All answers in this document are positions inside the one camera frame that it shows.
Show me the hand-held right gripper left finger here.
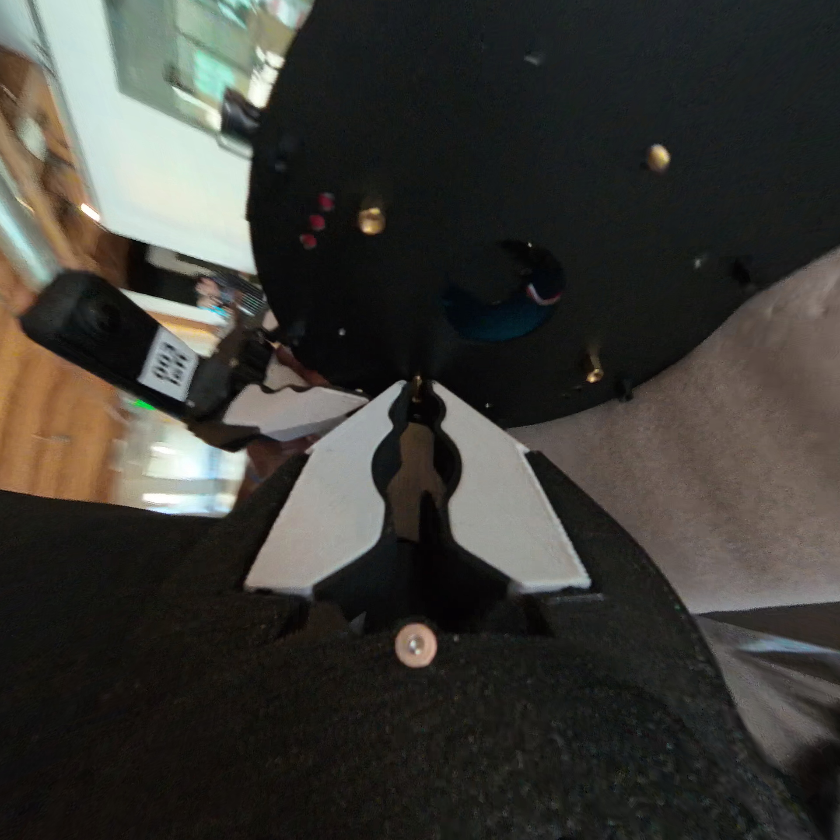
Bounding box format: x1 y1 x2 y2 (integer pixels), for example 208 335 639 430
244 379 411 599

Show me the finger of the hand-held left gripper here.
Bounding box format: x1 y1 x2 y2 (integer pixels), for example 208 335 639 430
223 382 370 444
262 357 312 389

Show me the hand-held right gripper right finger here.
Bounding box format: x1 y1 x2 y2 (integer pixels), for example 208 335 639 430
420 379 592 597

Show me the blue toy robot arm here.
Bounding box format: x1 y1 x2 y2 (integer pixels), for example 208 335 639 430
248 0 840 427

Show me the person's left hand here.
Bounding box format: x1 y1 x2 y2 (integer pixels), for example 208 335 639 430
248 430 315 492

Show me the white foam sheet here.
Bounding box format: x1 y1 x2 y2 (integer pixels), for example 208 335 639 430
508 246 840 614

